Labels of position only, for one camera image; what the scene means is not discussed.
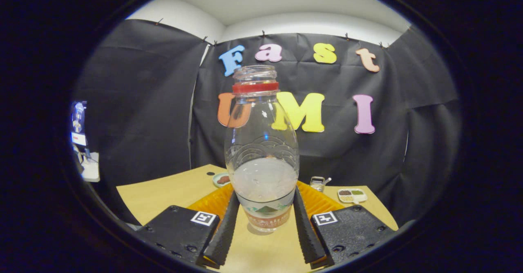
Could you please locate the white box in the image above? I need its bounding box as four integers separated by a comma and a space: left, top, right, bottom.
80, 159, 101, 182

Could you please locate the black backdrop cloth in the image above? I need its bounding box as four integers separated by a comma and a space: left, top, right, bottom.
74, 19, 460, 228

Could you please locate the wooden table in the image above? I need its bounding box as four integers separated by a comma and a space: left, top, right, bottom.
116, 165, 399, 273

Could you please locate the clear plastic juice bottle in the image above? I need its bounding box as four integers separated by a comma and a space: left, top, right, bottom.
224, 65, 300, 233

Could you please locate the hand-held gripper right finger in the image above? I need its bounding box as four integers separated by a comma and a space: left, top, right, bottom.
293, 181, 397, 267

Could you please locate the dark panel with white label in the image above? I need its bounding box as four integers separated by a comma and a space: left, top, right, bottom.
70, 101, 87, 146

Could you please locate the light green plate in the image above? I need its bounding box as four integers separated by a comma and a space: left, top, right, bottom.
212, 172, 231, 188

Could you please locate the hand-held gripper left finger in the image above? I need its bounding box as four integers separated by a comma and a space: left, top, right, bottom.
135, 183, 241, 269

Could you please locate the white divided dish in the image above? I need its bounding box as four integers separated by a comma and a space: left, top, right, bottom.
337, 188, 368, 204

